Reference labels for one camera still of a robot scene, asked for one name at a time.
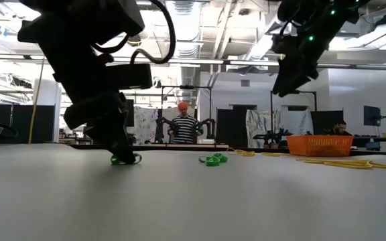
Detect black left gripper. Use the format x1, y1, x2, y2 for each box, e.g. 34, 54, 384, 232
17, 13, 153, 165

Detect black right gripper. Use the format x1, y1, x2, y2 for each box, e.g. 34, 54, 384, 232
272, 23, 331, 98

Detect small monitor on arm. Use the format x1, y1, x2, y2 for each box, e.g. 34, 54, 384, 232
363, 105, 382, 127

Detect black computer monitor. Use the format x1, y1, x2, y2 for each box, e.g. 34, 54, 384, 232
125, 98, 135, 128

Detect patterned white cloth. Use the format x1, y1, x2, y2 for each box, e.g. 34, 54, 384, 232
245, 109, 279, 148
134, 106, 159, 145

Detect cluttered background desk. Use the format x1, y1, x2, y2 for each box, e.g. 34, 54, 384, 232
58, 129, 92, 145

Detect person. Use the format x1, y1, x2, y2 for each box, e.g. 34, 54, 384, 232
168, 101, 204, 145
328, 120, 353, 137

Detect orange plastic basket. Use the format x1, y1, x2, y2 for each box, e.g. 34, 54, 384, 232
285, 135, 355, 157

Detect long ceiling light strip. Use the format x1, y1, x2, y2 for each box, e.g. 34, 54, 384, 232
0, 53, 386, 71

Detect dark background desk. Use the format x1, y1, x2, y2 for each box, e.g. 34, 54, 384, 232
352, 135, 386, 151

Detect black metal station frame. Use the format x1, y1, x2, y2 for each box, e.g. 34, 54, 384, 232
160, 85, 213, 145
269, 89, 318, 135

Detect yellow power cable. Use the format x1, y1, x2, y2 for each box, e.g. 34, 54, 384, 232
27, 58, 46, 145

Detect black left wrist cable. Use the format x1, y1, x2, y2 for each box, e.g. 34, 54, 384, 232
92, 0, 177, 66

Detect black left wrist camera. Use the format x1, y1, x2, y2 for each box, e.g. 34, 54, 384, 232
88, 0, 146, 45

